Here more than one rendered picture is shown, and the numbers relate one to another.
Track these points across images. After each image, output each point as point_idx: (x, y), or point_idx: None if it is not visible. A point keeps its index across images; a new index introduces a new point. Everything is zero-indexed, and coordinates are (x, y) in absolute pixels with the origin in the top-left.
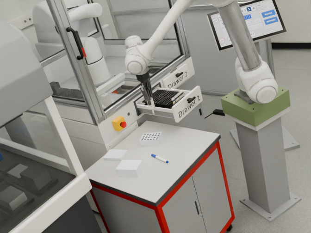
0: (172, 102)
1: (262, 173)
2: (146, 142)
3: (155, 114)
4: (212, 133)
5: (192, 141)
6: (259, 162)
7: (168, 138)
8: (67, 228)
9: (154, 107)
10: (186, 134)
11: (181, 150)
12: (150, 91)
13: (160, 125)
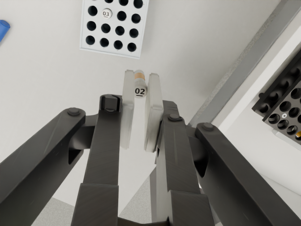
0: (298, 135)
1: (151, 178)
2: None
3: (267, 28)
4: (120, 206)
5: (88, 158)
6: (154, 193)
7: (123, 76)
8: None
9: (144, 107)
10: (132, 138)
11: (40, 126)
12: (157, 192)
13: (239, 29)
